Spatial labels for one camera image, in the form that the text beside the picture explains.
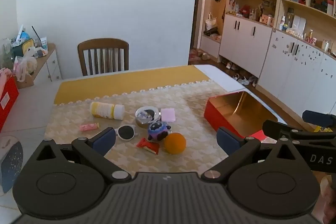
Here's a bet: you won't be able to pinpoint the white side drawer cabinet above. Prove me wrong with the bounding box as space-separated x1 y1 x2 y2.
15 43 62 89

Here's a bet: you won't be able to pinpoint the pink rectangular pad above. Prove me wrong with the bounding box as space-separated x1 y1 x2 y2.
161 108 176 123

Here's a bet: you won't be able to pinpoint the red gift box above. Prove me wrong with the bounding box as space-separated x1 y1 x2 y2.
0 76 19 130

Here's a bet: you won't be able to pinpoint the red metal tin box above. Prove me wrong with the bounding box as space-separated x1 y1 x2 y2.
204 91 278 141

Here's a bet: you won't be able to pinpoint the yellow table runner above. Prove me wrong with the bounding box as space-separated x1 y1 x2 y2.
54 65 209 105

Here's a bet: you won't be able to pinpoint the brown wooden chair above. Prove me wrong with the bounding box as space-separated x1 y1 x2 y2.
77 38 129 76

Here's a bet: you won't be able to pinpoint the white round sunglasses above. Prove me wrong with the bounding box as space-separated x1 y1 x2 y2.
116 124 137 141

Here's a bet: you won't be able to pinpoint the orange fruit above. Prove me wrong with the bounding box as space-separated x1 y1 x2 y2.
163 132 186 155

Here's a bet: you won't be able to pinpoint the white wall cabinet unit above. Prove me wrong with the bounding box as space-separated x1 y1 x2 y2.
201 0 335 116

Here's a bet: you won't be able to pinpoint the dark starry round cushion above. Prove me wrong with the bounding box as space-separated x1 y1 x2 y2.
0 136 23 196

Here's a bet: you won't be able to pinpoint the person's right hand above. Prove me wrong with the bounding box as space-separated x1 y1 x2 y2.
320 174 335 224

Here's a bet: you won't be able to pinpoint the red snack packet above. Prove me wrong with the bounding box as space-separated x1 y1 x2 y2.
136 138 159 155

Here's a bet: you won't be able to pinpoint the white tote bag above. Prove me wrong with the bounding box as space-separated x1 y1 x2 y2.
205 12 217 31

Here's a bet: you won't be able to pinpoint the pink lip balm tube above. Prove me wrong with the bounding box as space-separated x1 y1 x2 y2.
79 123 100 132

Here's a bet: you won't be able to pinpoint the white sneakers on floor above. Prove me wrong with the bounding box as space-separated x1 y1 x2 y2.
233 74 258 87

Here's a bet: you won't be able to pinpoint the purple blue plush toy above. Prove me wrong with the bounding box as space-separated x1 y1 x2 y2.
147 121 171 141

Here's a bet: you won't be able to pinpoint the round tape roll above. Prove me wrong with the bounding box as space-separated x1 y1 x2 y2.
135 106 161 129

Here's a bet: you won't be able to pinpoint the yellow white bottle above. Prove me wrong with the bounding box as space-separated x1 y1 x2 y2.
90 102 125 120

